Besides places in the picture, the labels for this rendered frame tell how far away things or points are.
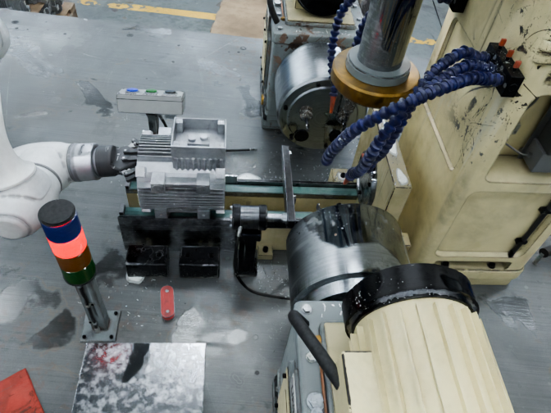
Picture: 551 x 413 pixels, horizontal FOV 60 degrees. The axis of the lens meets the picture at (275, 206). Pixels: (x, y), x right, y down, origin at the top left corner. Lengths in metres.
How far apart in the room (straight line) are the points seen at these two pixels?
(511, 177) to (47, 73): 1.56
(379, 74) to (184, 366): 0.69
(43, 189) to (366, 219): 0.66
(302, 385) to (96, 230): 0.81
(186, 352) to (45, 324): 0.38
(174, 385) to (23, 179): 0.50
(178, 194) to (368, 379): 0.67
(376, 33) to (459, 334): 0.56
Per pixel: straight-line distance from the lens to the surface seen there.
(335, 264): 0.88
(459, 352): 0.62
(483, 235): 1.25
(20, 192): 1.07
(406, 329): 0.62
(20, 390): 1.20
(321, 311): 0.82
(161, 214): 1.18
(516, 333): 1.39
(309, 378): 0.77
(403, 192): 1.07
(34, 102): 1.85
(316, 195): 1.31
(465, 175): 1.05
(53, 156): 1.19
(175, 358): 1.04
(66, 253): 0.93
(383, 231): 0.95
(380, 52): 0.97
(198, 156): 1.09
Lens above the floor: 1.87
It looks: 49 degrees down
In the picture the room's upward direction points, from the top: 8 degrees clockwise
